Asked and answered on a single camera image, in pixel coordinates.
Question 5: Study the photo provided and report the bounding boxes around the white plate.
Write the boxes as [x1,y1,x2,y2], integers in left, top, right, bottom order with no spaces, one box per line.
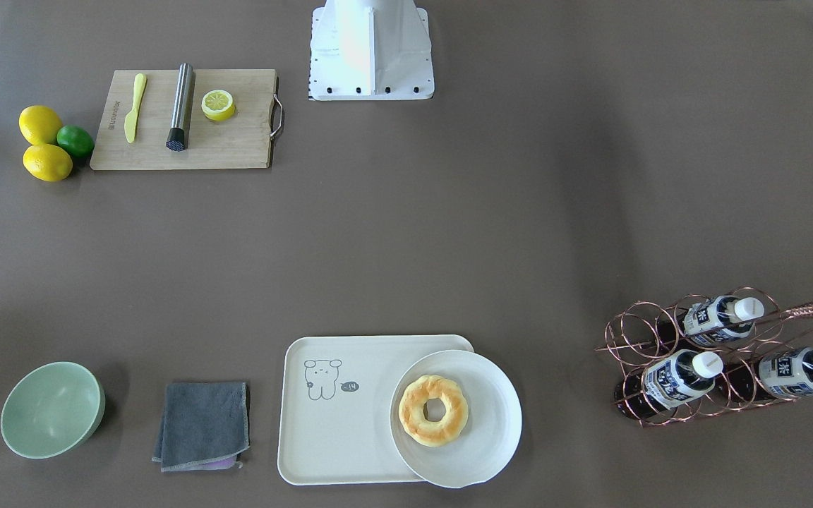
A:
[390,350,522,488]

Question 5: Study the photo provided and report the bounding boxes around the cream tray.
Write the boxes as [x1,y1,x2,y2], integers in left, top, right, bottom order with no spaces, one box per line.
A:
[277,334,472,485]

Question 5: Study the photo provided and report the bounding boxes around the tea bottle top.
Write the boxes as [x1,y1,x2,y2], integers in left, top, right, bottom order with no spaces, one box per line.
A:
[657,295,765,349]

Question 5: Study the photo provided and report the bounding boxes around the yellow lemon upper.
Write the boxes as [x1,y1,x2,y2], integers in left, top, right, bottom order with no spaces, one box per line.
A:
[18,105,64,145]

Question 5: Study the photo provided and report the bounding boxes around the tea bottle front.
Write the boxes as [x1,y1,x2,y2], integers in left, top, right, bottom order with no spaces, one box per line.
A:
[717,346,813,402]
[614,349,725,421]

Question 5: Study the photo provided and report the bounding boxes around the half lemon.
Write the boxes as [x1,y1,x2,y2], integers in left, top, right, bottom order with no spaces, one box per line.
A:
[200,89,236,121]

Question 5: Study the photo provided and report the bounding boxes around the donut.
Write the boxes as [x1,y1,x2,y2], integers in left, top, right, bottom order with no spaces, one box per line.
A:
[398,374,470,447]

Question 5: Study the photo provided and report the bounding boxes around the green lime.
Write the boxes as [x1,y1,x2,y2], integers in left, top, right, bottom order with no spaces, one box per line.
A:
[56,125,95,159]

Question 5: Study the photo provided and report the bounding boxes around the tea bottle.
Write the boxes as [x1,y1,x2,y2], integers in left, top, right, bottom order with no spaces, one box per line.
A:
[717,346,813,402]
[614,349,725,421]
[657,295,765,349]

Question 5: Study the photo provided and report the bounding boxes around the grey folded cloth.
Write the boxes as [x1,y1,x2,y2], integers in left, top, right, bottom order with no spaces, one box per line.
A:
[151,380,251,473]

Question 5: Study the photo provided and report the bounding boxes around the yellow lemon lower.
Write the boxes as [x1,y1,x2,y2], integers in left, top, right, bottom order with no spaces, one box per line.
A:
[23,144,74,182]

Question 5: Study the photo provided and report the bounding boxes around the green bowl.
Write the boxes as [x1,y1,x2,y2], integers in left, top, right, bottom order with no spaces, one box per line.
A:
[0,361,106,459]

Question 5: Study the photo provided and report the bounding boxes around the wooden cutting board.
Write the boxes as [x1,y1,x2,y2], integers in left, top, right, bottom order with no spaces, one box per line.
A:
[90,68,283,171]

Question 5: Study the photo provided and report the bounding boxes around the steel muddler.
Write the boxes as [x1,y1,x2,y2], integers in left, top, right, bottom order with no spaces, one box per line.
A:
[165,62,195,152]

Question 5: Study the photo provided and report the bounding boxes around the yellow lemon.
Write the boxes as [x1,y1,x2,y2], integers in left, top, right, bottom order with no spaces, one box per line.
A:
[23,144,74,182]
[18,105,64,145]

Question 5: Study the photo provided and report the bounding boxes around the copper wire bottle rack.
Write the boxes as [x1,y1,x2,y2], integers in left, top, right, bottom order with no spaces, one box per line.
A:
[598,286,813,428]

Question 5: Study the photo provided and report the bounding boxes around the yellow plastic knife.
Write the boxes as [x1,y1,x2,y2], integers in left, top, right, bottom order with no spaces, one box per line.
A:
[124,72,147,144]

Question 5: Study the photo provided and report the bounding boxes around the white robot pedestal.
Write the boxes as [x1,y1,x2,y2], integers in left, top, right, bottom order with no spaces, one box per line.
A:
[308,1,435,101]

